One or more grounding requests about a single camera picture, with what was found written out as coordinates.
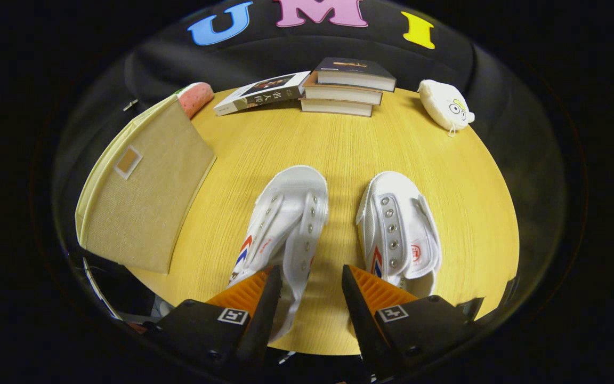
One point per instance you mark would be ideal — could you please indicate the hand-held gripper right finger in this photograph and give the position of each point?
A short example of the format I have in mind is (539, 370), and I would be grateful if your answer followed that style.
(360, 314)

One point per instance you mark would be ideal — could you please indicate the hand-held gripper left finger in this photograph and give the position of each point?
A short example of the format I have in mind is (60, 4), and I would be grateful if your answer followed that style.
(264, 320)

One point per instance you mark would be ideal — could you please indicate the white canvas shoe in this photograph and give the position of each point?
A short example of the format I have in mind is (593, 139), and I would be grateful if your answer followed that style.
(403, 234)
(285, 224)

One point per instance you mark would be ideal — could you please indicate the beige fabric storage box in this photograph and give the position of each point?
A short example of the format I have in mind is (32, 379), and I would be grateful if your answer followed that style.
(147, 202)

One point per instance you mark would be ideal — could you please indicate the thin brown book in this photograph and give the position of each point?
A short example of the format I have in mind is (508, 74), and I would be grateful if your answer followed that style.
(333, 108)

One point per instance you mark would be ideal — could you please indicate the brown cover book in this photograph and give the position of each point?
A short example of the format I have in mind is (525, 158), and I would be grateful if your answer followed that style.
(339, 95)

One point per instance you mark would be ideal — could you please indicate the white plush toy with eyes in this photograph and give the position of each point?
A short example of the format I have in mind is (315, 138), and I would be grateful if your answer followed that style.
(443, 104)

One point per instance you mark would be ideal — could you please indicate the white portrait cover book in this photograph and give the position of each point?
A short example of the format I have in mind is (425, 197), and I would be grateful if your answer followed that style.
(264, 90)

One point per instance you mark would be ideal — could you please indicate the watermelon slice plush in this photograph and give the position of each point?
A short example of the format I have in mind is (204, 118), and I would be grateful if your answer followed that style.
(198, 96)

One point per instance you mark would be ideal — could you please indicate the black cover book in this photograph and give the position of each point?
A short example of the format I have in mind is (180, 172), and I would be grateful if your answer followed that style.
(355, 69)

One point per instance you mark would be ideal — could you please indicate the silver cloth clip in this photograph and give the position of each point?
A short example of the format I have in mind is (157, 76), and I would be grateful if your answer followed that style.
(130, 104)

